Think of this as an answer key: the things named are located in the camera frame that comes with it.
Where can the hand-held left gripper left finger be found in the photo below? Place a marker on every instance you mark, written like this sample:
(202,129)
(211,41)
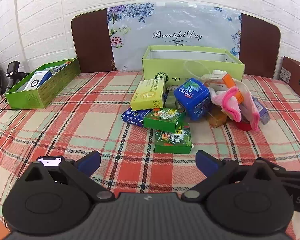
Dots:
(91,161)

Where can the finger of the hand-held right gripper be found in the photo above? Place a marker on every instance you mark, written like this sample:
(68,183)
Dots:
(293,173)

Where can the gold small box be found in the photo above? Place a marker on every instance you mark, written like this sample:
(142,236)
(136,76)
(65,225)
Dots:
(217,120)

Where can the yellow green medicine box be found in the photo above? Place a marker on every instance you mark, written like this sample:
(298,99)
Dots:
(147,95)

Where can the white pink sock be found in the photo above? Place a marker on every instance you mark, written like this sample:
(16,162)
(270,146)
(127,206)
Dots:
(250,107)
(228,105)

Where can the blue white small box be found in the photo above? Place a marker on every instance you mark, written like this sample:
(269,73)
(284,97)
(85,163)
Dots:
(262,111)

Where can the brown cardboard box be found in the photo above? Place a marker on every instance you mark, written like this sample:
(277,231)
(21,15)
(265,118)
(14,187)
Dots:
(295,77)

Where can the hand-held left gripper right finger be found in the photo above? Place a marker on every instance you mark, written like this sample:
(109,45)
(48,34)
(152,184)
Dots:
(207,161)

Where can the white blue flat box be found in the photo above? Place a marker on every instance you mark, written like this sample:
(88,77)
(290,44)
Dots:
(37,81)

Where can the olive grey small box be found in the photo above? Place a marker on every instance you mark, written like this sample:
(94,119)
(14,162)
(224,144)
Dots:
(170,101)

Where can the black device on stand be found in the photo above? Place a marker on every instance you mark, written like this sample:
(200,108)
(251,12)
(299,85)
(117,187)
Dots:
(12,72)

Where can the blue gum box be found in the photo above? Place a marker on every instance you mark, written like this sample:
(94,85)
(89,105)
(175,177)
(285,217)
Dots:
(192,100)

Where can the long green open box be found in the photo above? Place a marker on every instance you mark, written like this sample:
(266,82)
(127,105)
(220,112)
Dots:
(50,87)

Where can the black smartphone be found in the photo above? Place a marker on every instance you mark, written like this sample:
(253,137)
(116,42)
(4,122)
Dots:
(51,160)

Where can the clear plastic cup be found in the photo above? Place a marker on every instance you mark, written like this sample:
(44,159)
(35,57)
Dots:
(196,70)

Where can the orange white box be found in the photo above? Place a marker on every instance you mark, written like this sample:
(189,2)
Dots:
(230,82)

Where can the blue toothpaste box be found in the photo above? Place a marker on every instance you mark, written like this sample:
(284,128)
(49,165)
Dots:
(132,117)

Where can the blue orange slim box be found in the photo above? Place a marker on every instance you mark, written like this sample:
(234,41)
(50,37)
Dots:
(58,67)

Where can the white wall pipe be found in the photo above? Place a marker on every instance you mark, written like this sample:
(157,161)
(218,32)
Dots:
(22,45)

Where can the floral printed poster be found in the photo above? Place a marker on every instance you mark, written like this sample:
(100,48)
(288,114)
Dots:
(177,20)

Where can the red green plaid blanket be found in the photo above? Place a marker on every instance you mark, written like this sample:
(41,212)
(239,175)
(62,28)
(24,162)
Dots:
(90,120)

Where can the brown wooden headboard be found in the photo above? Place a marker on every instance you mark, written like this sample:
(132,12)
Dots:
(90,42)

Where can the black tape roll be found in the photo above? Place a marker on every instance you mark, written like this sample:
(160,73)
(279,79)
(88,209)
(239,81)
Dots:
(171,88)

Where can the green printed box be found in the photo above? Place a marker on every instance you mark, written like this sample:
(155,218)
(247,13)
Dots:
(172,141)
(163,120)

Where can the light green box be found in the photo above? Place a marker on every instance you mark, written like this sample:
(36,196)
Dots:
(165,67)

